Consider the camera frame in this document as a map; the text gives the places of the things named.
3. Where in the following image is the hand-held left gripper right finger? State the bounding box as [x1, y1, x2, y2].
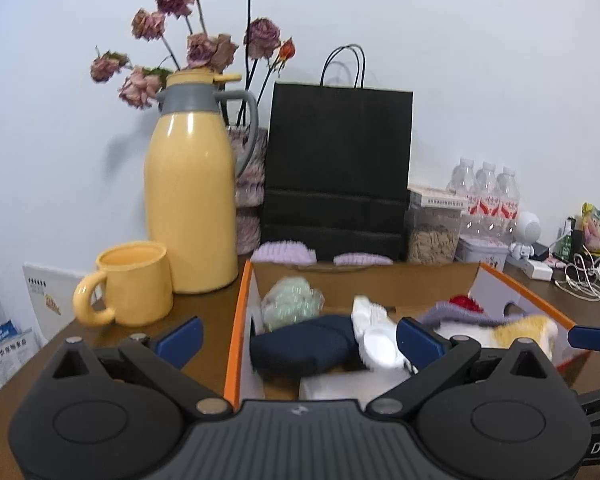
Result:
[370, 317, 561, 417]

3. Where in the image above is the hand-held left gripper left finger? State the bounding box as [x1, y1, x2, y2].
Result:
[52, 316, 233, 418]

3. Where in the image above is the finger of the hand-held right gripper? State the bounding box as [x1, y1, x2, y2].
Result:
[568, 325, 600, 354]

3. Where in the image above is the purple knitted hat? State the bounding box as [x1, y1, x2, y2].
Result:
[419, 294, 506, 328]

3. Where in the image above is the red cardboard box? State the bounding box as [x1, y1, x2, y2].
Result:
[225, 260, 592, 411]

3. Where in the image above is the white and yellow alpaca plush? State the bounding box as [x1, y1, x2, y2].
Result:
[437, 314, 558, 361]

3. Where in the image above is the translucent plastic wipes container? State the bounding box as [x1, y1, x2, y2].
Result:
[299, 370, 406, 401]

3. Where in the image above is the yellow mug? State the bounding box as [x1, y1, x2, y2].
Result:
[73, 241, 174, 327]

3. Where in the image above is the white power adapter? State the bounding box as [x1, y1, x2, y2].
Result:
[522, 259, 553, 282]

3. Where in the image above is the lilac knitted slipper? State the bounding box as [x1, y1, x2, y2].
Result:
[332, 252, 393, 267]
[250, 241, 318, 267]

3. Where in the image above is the dark green small box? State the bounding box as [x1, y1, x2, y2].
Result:
[554, 216, 585, 261]

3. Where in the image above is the clear snack jar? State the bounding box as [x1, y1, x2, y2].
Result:
[405, 187, 468, 265]

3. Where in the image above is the white patterned tin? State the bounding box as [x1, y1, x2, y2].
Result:
[454, 235, 510, 273]

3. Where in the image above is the green and pink snack packet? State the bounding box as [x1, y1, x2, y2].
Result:
[580, 202, 600, 253]

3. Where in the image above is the green and white mesh ball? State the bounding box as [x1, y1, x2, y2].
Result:
[261, 279, 325, 333]

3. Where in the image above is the navy cloth pouch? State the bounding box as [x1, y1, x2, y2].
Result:
[250, 314, 363, 377]

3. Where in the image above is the white robot toy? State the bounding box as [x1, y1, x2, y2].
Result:
[509, 210, 542, 261]

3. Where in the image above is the white desk calendar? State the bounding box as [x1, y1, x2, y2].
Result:
[22, 261, 103, 348]

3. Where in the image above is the yellow thermos jug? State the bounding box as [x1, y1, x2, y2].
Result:
[145, 71, 259, 295]

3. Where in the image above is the pink patterned vase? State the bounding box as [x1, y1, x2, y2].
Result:
[227, 125, 270, 256]

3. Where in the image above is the blue and white packet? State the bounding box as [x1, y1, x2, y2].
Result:
[0, 317, 36, 392]

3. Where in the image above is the black paper bag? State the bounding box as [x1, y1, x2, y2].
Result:
[260, 45, 414, 262]

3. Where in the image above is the dried rose bouquet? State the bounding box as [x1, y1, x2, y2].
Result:
[90, 0, 297, 128]

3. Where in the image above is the tangle of white cables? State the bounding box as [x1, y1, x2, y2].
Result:
[554, 252, 600, 301]

